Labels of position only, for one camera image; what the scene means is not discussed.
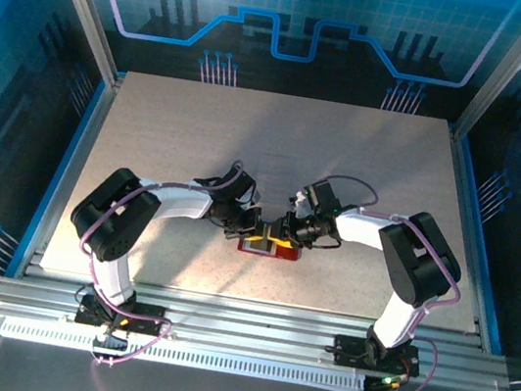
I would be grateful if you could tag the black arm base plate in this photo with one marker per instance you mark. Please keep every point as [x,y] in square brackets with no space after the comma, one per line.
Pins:
[350,348]
[141,325]

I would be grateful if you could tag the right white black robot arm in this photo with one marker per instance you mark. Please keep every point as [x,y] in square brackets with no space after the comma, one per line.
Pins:
[364,229]

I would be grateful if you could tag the blue edge strip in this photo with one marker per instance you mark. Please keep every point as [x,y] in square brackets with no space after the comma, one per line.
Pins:
[478,240]
[61,174]

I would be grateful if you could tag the aluminium cross rails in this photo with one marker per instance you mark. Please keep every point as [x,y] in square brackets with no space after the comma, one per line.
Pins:
[245,322]

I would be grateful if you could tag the aluminium frame post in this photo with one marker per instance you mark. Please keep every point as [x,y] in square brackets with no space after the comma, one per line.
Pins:
[83,4]
[507,71]

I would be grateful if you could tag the red leather card holder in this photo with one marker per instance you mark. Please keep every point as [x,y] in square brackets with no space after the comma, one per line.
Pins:
[288,254]

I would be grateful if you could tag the aluminium side rail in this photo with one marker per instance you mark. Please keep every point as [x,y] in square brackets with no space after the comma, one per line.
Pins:
[466,238]
[73,176]

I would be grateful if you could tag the black controller board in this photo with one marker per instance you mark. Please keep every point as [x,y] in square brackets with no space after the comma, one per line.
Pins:
[384,386]

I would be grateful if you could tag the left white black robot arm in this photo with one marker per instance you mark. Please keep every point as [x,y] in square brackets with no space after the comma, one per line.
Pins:
[175,202]

